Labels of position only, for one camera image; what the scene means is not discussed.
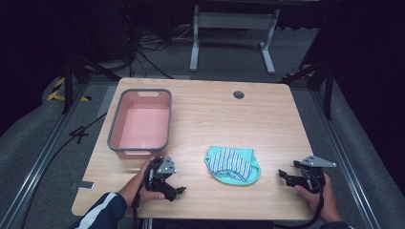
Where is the black tape cross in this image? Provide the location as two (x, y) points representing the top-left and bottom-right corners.
(68, 125), (91, 145)

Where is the pink basin with grey rim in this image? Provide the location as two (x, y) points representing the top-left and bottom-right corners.
(107, 88), (173, 160)

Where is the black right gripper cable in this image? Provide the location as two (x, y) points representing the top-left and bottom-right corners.
(272, 171), (327, 229)

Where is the grey tape piece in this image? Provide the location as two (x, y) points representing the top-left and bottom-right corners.
(70, 179), (96, 191)

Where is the black tripod stand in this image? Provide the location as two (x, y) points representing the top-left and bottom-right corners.
(279, 28), (336, 122)
(60, 52), (123, 115)

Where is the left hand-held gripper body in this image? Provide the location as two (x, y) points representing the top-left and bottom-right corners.
(144, 155), (178, 196)

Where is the person's right hand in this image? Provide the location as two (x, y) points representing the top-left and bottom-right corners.
(293, 173), (344, 224)

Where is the grey metal stand frame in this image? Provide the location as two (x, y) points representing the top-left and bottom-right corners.
(189, 4), (282, 76)

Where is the yellow black floor tape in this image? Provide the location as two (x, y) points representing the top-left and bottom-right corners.
(46, 76), (93, 103)

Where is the bundle of black floor cables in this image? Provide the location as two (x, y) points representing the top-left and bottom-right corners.
(127, 18), (195, 80)

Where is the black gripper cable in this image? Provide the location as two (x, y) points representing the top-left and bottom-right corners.
(272, 171), (327, 229)
(131, 165), (153, 229)

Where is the aluminium floor rail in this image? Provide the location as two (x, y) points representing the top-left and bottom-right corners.
(309, 89), (383, 229)
(0, 83), (90, 229)

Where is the black floor cable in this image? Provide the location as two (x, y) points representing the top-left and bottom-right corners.
(18, 112), (109, 229)

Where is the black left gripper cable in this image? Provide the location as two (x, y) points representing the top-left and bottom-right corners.
(131, 165), (153, 229)

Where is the person's left hand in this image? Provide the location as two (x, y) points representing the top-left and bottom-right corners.
(117, 156), (166, 208)

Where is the teal striped cloth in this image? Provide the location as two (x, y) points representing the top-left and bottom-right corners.
(203, 145), (262, 187)

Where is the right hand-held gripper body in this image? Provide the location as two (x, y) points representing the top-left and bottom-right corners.
(288, 155), (337, 195)

